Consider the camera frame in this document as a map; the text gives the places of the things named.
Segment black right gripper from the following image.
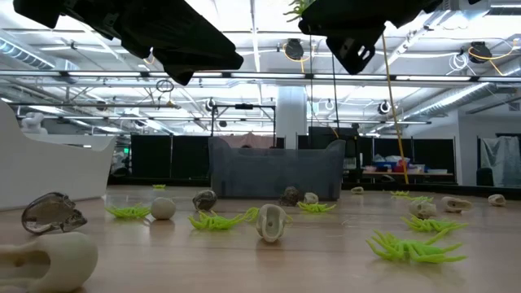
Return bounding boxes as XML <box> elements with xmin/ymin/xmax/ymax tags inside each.
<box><xmin>299</xmin><ymin>0</ymin><xmax>444</xmax><ymax>75</ymax></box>

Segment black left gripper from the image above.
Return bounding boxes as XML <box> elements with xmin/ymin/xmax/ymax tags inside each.
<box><xmin>11</xmin><ymin>0</ymin><xmax>244</xmax><ymax>85</ymax></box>

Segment brown translucent toy skull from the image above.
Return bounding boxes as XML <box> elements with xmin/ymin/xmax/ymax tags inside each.
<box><xmin>191</xmin><ymin>189</ymin><xmax>218</xmax><ymax>212</ymax></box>
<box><xmin>278</xmin><ymin>186</ymin><xmax>302</xmax><ymax>208</ymax></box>
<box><xmin>20</xmin><ymin>191</ymin><xmax>89</xmax><ymax>235</ymax></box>

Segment long light bar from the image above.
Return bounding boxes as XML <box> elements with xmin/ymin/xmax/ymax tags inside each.
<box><xmin>0</xmin><ymin>68</ymin><xmax>521</xmax><ymax>83</ymax></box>

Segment black partition panels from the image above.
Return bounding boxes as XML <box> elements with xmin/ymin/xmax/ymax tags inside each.
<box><xmin>129</xmin><ymin>133</ymin><xmax>457</xmax><ymax>182</ymax></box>

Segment pink cloth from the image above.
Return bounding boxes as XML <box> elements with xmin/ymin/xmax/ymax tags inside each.
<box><xmin>221</xmin><ymin>132</ymin><xmax>277</xmax><ymax>150</ymax></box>

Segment dark grey translucent bin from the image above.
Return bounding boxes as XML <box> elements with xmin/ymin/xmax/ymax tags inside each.
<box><xmin>208</xmin><ymin>136</ymin><xmax>347</xmax><ymax>201</ymax></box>

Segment wooden table with bins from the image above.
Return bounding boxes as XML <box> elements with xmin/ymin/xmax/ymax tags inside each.
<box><xmin>361</xmin><ymin>153</ymin><xmax>455</xmax><ymax>184</ymax></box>

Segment white plastic bin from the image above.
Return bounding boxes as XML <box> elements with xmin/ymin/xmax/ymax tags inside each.
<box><xmin>0</xmin><ymin>99</ymin><xmax>117</xmax><ymax>212</ymax></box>

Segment grey tarp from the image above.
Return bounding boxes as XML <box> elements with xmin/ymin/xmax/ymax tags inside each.
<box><xmin>479</xmin><ymin>135</ymin><xmax>521</xmax><ymax>188</ymax></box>

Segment black metal stand frame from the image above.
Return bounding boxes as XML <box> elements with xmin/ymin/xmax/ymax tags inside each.
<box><xmin>209</xmin><ymin>103</ymin><xmax>278</xmax><ymax>142</ymax></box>

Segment yellow hanging cable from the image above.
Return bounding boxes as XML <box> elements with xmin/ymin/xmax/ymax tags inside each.
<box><xmin>380</xmin><ymin>33</ymin><xmax>410</xmax><ymax>185</ymax></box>

